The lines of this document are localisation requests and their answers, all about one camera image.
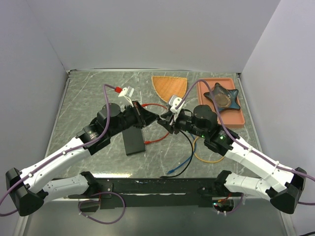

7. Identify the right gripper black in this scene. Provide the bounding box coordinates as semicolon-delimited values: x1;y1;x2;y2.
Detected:
157;109;207;138

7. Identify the red ethernet cable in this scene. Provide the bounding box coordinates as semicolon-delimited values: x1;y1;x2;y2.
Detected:
142;103;170;145

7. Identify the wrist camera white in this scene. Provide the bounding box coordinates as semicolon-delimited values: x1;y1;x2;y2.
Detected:
115;86;134;107
168;95;183;121

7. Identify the orange woven basket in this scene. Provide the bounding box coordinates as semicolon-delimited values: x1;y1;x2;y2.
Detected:
152;76;188;103

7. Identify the black network switch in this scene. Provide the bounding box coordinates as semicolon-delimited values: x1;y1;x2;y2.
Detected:
123;127;146;156

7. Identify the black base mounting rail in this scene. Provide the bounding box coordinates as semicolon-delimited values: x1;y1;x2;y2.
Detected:
49;176;247;209

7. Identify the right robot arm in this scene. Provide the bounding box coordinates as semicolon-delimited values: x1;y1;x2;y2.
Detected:
158;105;306;214

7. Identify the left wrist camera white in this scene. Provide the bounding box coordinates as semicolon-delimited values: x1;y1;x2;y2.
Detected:
115;86;134;107

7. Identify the blue ethernet cable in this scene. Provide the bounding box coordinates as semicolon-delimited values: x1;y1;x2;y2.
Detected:
167;140;196;176

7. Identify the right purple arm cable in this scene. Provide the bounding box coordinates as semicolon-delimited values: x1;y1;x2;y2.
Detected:
176;79;315;217

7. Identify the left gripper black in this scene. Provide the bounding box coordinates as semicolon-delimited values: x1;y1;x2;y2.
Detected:
108;100;159;138

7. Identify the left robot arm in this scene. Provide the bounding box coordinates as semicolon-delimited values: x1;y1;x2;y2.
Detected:
5;101;159;216

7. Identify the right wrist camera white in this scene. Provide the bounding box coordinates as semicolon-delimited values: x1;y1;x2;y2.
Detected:
168;95;183;121

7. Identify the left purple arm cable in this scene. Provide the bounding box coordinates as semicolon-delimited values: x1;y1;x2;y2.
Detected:
0;84;126;224

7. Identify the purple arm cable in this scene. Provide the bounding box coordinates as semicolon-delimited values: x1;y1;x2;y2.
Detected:
0;84;126;224
176;79;315;217

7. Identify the black ethernet cable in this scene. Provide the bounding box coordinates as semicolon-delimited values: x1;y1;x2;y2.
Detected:
159;130;194;178

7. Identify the blue star-shaped dish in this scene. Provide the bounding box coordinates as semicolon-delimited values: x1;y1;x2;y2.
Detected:
212;83;241;112

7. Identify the yellow ethernet cable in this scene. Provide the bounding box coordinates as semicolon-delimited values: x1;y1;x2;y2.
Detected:
192;137;225;164

